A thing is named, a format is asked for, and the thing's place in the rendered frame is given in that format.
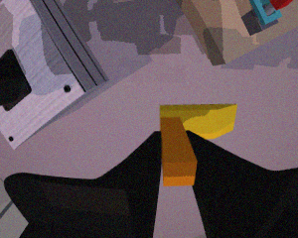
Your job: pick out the yellow wheel chock with orange handle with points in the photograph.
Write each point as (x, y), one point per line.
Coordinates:
(179, 165)

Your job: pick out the red-headed pin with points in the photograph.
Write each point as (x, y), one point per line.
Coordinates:
(276, 4)

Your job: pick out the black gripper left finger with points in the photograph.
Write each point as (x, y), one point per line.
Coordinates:
(122, 202)

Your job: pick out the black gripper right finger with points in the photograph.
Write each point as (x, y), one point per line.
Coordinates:
(237, 198)

